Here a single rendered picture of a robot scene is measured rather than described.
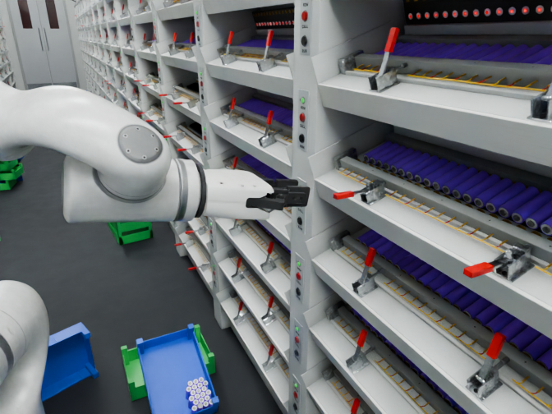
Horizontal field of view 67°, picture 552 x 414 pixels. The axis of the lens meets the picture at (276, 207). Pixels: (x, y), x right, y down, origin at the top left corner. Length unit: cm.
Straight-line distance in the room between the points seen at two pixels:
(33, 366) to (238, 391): 92
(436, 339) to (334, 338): 32
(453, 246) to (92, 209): 47
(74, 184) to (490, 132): 48
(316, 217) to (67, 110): 57
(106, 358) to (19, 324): 110
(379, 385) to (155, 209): 58
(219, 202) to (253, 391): 113
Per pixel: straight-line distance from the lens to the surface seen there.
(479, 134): 56
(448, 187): 71
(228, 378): 165
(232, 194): 55
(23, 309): 77
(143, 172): 46
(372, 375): 93
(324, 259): 92
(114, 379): 174
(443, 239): 63
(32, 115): 50
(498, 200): 67
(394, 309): 79
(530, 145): 52
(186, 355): 163
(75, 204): 52
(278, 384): 142
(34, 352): 82
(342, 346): 98
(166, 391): 158
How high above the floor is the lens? 116
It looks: 22 degrees down
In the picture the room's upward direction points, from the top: straight up
